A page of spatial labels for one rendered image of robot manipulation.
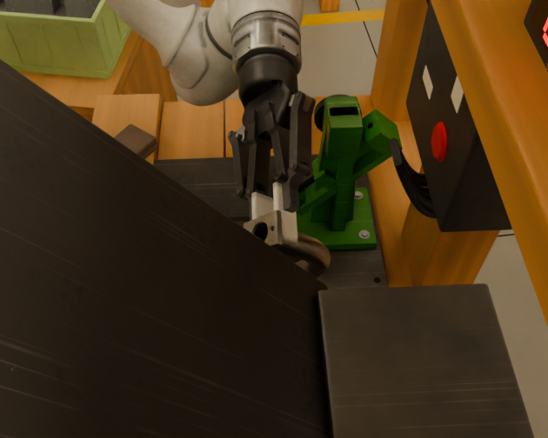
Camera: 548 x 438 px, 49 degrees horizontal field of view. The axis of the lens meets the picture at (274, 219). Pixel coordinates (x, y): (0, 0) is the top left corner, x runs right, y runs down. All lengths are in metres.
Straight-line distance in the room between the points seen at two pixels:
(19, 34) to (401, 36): 0.91
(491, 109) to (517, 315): 1.80
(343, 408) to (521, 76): 0.33
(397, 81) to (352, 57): 1.68
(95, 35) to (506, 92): 1.24
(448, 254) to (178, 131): 0.63
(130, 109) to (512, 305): 1.43
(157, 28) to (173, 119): 0.44
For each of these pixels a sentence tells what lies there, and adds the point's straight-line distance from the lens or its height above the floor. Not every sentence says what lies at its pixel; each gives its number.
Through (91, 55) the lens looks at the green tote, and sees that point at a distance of 1.57.
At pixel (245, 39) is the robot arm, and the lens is 0.77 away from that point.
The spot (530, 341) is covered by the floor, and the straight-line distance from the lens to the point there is 2.14.
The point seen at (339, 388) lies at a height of 1.24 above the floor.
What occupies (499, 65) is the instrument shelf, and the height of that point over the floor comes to 1.54.
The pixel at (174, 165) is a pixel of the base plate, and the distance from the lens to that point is 1.20.
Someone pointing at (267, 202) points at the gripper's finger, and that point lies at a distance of 0.71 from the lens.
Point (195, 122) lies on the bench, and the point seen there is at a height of 0.88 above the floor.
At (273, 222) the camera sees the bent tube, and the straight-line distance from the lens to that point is 0.65.
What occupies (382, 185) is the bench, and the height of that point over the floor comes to 0.88.
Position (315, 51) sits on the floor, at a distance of 2.95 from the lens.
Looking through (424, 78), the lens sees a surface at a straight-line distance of 0.58.
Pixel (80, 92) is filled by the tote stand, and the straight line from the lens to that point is 1.58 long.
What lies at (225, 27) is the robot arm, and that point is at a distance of 0.84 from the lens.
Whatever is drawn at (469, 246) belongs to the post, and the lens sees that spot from 0.94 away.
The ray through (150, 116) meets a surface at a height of 0.90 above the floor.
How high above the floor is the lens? 1.78
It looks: 53 degrees down
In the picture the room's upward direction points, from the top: straight up
